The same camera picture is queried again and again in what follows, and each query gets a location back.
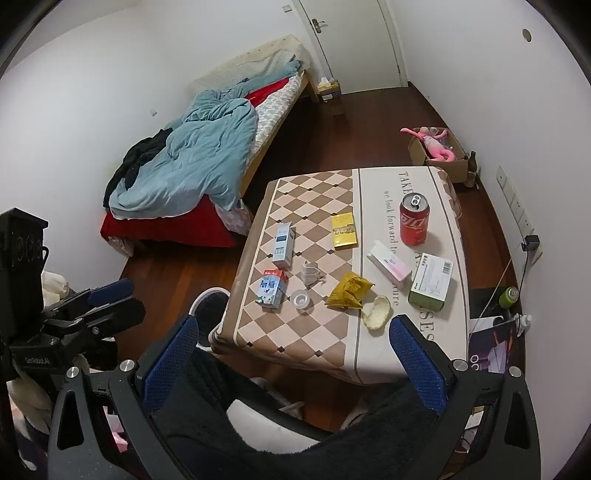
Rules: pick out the small white bottle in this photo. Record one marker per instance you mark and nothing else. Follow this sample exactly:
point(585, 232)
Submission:
point(522, 323)

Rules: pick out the green white box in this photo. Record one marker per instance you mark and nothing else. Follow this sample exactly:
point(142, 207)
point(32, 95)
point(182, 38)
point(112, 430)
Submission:
point(431, 284)

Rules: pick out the pink white box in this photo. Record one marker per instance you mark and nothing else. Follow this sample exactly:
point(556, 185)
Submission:
point(388, 263)

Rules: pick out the dark printed box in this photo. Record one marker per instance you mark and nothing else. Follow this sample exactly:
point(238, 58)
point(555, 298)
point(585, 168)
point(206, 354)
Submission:
point(491, 348)

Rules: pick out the small cardboard box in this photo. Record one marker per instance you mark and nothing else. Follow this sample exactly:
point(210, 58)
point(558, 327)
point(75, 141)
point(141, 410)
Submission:
point(331, 96)

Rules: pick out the yellow flat box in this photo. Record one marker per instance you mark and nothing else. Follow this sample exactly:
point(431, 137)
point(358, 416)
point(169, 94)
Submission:
point(344, 232)

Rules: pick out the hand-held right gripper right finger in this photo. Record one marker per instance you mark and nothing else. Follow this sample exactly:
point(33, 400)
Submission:
point(418, 364)

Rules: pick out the dark glass bottle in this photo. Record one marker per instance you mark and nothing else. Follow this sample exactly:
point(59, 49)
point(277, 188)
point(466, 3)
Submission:
point(472, 168)

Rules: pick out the white door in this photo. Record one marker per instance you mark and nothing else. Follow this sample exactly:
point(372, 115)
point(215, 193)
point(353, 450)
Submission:
point(355, 41)

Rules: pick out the person's black fuzzy pants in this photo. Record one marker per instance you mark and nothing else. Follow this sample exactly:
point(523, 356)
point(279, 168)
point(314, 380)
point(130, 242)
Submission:
point(369, 447)

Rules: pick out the pink plush toy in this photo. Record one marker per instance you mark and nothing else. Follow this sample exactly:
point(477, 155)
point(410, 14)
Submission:
point(436, 145)

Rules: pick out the tissue box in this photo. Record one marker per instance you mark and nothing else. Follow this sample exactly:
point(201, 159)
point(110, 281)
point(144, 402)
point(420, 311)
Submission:
point(327, 84)

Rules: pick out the white cloth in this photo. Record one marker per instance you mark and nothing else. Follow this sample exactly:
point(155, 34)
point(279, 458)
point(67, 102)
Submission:
point(53, 282)

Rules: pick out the black charger plug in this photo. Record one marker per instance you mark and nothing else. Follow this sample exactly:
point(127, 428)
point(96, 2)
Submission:
point(530, 243)

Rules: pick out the tall white blue carton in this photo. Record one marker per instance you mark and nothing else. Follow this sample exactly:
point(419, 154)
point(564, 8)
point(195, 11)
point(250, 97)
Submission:
point(282, 247)

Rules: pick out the blue milk carton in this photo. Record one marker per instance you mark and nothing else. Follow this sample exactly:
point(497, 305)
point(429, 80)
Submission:
point(271, 290)

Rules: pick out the yellow wrapper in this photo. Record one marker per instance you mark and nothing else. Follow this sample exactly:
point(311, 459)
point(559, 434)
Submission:
point(347, 290)

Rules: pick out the clear plastic cup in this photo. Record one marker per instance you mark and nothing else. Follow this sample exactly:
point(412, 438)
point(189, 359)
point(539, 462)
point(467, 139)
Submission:
point(301, 300)

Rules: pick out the crumpled paper cup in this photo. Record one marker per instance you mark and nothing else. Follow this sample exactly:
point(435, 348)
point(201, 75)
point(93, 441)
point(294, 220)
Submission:
point(310, 272)

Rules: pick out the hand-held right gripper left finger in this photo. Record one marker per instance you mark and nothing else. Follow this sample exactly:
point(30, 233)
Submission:
point(170, 362)

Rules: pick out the checkered bedsheet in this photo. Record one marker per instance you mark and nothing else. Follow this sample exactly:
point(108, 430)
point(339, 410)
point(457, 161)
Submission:
point(277, 104)

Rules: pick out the red soda can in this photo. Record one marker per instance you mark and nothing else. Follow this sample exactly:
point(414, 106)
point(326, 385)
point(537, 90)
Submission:
point(414, 221)

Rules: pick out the open cardboard box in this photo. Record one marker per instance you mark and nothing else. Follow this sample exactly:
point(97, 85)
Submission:
point(450, 168)

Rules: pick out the green drink can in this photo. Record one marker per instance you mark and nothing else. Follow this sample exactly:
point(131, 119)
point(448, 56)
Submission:
point(509, 297)

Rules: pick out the black clothes pile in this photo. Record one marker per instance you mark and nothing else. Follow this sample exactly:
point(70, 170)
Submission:
point(138, 157)

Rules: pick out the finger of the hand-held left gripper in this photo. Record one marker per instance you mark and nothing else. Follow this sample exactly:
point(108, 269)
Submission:
point(115, 316)
point(111, 291)

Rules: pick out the wall socket strip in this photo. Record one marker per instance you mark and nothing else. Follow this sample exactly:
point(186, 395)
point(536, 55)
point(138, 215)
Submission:
point(515, 203)

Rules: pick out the white round trash bin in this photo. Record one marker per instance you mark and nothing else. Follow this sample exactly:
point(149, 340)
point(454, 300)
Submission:
point(210, 302)

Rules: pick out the wooden bed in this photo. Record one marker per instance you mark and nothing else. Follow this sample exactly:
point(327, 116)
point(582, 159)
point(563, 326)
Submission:
point(277, 127)

